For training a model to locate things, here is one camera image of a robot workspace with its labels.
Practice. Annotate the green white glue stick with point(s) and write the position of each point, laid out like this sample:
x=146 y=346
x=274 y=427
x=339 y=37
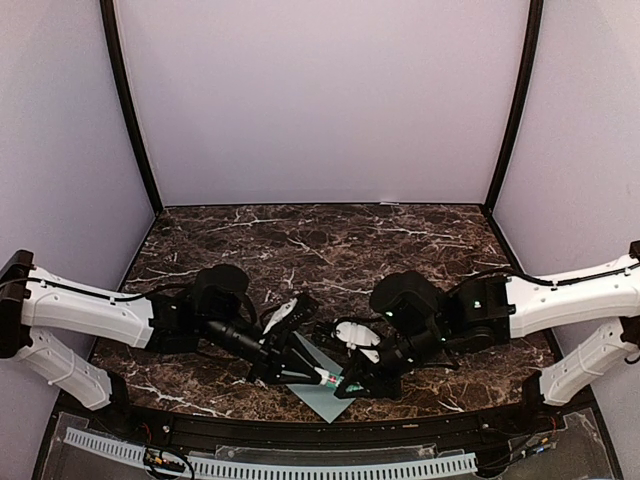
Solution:
x=334 y=381

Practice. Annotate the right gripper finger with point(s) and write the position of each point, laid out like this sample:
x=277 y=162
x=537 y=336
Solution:
x=372 y=388
x=354 y=374

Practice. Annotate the teal green envelope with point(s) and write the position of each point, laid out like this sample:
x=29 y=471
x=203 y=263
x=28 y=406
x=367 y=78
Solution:
x=321 y=399

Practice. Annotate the grey slotted cable duct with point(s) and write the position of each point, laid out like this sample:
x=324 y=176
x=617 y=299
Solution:
x=255 y=463

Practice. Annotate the right black frame post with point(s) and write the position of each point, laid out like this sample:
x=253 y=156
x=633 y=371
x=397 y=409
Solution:
x=516 y=111

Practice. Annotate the left black frame post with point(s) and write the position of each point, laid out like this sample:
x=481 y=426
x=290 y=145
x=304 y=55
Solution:
x=128 y=110

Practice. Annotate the black front table rail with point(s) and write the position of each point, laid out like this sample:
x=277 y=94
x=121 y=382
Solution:
x=483 y=429

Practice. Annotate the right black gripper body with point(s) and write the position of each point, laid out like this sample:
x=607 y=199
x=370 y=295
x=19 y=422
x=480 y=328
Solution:
x=390 y=379

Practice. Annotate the black frame post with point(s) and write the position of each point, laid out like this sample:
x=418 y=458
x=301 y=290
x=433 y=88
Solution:
x=128 y=110
x=516 y=111

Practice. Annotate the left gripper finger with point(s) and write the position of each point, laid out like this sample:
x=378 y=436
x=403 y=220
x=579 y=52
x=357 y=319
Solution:
x=295 y=378
x=302 y=356

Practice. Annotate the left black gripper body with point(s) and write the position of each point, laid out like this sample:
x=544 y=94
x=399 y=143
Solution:
x=269 y=356

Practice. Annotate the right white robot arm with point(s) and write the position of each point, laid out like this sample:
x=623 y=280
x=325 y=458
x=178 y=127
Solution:
x=491 y=308

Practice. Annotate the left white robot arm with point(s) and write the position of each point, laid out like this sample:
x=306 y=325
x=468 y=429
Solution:
x=171 y=319

